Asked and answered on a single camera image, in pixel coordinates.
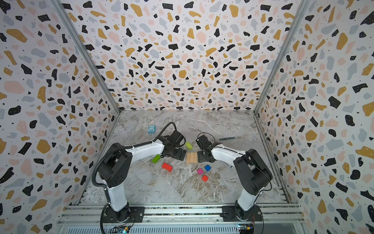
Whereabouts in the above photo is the natural wood block marked 31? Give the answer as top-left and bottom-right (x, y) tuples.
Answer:
(186, 152), (191, 164)

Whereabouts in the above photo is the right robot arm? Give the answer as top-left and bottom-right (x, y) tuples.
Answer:
(197, 144), (273, 220)

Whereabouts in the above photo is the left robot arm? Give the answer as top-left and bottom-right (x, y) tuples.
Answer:
(91, 138), (187, 222)

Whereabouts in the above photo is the lime green rectangular block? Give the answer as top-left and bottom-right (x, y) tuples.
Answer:
(185, 142), (193, 150)

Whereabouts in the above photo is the red arch block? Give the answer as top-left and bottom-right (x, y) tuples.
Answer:
(162, 163), (173, 173)

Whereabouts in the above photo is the dark green rectangular block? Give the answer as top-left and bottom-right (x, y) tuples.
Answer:
(152, 154), (161, 164)

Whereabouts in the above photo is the blue owl toy block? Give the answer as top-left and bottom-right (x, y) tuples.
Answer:
(148, 125), (156, 134)

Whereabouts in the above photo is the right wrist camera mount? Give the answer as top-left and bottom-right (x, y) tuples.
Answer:
(196, 135), (212, 151)

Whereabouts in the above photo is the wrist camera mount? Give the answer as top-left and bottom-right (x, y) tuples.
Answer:
(196, 135), (212, 151)
(167, 130), (186, 148)

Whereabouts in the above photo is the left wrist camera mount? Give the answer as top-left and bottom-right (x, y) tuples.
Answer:
(167, 130), (186, 148)

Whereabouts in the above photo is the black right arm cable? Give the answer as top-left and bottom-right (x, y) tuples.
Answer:
(195, 132), (274, 234)

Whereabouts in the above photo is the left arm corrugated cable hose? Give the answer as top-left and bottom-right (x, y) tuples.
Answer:
(91, 122), (178, 234)

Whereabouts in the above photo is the left corner metal post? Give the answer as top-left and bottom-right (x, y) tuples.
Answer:
(51, 1), (120, 115)

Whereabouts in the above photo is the corner metal post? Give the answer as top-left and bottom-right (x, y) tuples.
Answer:
(51, 1), (120, 115)
(254, 0), (310, 116)

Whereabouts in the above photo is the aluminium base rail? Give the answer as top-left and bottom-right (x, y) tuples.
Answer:
(57, 203), (304, 226)

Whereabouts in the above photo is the right corner metal post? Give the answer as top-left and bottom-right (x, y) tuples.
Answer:
(254, 0), (310, 116)

